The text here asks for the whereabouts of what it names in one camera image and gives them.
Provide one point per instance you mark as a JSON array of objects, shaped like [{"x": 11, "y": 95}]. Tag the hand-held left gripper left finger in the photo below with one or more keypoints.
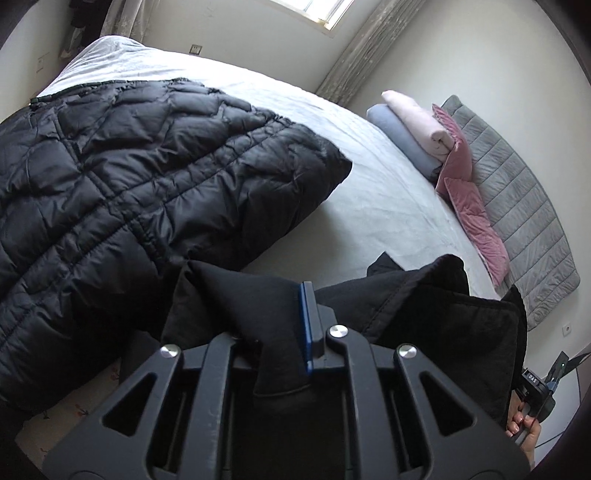
[{"x": 221, "y": 360}]

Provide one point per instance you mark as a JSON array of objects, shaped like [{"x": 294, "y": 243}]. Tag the black puffer jacket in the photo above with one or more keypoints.
[{"x": 115, "y": 184}]

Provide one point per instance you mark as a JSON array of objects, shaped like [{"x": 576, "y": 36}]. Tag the grey quilted headboard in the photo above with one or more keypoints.
[{"x": 521, "y": 194}]

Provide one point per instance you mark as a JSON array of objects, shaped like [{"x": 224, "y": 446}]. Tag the folded blue blanket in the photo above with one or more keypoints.
[{"x": 392, "y": 129}]

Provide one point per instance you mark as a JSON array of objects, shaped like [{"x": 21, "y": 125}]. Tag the cherry print bed sheet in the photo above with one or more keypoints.
[{"x": 69, "y": 415}]

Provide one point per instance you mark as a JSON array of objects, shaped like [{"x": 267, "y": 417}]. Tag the pink velvet pillow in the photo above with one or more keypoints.
[
  {"x": 475, "y": 221},
  {"x": 457, "y": 157}
]

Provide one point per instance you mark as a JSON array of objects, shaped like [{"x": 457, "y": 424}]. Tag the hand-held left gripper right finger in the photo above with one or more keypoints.
[{"x": 307, "y": 323}]

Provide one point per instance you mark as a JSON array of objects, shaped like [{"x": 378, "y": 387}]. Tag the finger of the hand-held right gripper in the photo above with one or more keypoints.
[{"x": 565, "y": 364}]

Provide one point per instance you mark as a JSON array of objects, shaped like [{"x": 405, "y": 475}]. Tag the dark hanging clothes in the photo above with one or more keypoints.
[{"x": 83, "y": 7}]

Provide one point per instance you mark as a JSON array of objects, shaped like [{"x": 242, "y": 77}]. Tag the folded pale pink blanket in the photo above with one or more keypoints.
[{"x": 415, "y": 115}]

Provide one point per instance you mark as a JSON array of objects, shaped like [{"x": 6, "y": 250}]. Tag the person's right hand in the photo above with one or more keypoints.
[{"x": 521, "y": 424}]

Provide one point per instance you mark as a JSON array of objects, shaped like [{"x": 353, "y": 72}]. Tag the wall socket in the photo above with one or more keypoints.
[
  {"x": 42, "y": 62},
  {"x": 566, "y": 330},
  {"x": 196, "y": 49}
]

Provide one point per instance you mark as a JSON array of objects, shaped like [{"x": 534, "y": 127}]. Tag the window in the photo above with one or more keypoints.
[{"x": 323, "y": 11}]

